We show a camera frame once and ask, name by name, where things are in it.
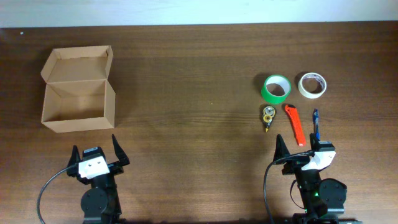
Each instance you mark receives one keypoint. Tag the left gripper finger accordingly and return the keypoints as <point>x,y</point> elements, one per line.
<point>75,157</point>
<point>119,152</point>

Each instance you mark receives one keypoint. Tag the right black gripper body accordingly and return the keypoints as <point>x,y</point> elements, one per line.
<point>295,164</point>

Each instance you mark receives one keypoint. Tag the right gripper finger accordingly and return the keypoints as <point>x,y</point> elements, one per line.
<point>281,151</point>
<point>313,142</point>

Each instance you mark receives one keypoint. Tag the orange utility knife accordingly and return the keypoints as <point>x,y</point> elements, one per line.
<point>293,115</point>

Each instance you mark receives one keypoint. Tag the yellow black correction tape dispenser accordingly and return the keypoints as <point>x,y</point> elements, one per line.
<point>267,117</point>

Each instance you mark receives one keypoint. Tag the beige masking tape roll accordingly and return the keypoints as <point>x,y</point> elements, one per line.
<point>317,77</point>

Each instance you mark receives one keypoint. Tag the brown cardboard box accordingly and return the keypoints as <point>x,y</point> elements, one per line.
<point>78,95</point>

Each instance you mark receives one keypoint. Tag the green tape roll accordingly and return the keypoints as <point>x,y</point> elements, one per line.
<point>280,80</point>

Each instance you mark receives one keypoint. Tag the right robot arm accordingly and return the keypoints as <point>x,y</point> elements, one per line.
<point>323,199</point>

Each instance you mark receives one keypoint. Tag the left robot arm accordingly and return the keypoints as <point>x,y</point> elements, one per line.
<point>100,203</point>

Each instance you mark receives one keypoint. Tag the blue pen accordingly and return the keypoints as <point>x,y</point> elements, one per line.
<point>316,123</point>

